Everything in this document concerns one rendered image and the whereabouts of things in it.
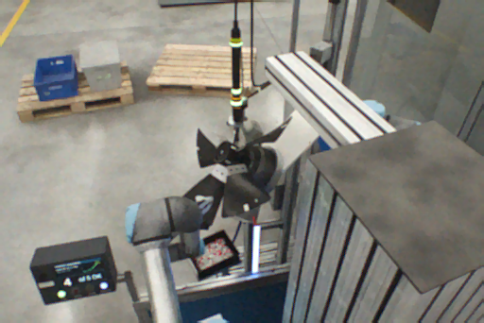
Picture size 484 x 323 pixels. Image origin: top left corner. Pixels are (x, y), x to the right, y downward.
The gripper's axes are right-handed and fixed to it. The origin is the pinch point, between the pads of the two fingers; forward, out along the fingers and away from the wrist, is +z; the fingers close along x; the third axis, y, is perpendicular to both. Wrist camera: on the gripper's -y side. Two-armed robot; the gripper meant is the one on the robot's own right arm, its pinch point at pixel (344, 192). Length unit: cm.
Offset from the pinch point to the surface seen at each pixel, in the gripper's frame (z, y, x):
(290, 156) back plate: 30, -55, 3
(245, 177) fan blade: 29, -44, -23
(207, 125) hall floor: 148, -250, -11
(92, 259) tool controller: 24, -11, -87
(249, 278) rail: 62, -13, -28
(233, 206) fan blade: 31, -30, -32
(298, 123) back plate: 21, -68, 10
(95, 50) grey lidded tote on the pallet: 101, -354, -117
